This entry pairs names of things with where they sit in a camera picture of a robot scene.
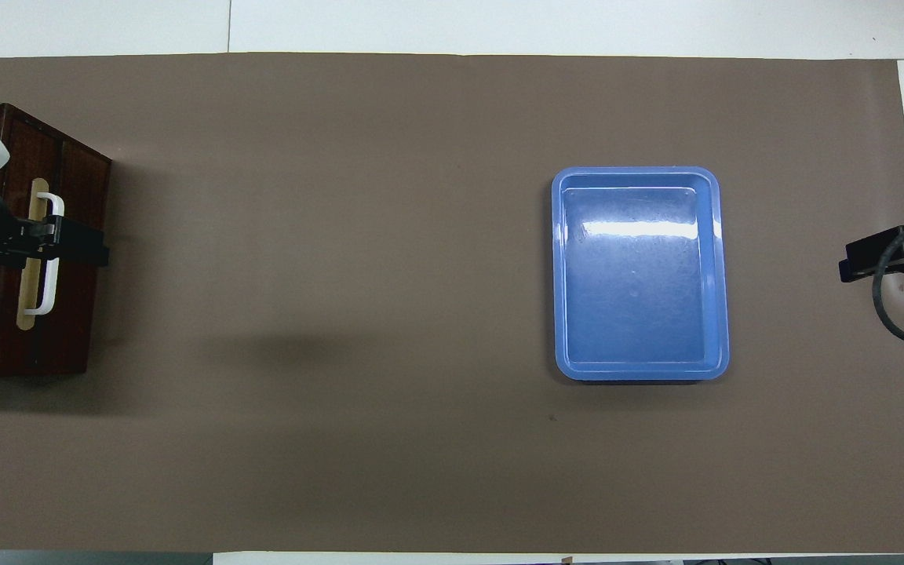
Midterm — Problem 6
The wooden drawer with white handle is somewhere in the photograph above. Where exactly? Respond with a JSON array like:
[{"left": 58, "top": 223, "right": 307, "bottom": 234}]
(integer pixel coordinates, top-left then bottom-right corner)
[{"left": 0, "top": 110, "right": 113, "bottom": 376}]

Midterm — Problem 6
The blue plastic tray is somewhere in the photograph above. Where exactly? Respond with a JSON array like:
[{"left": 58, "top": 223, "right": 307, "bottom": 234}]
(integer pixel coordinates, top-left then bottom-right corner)
[{"left": 551, "top": 166, "right": 731, "bottom": 383}]

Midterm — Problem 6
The brown table mat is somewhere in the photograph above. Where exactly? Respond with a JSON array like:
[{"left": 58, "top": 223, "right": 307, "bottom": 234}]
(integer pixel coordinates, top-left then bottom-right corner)
[{"left": 0, "top": 53, "right": 904, "bottom": 554}]

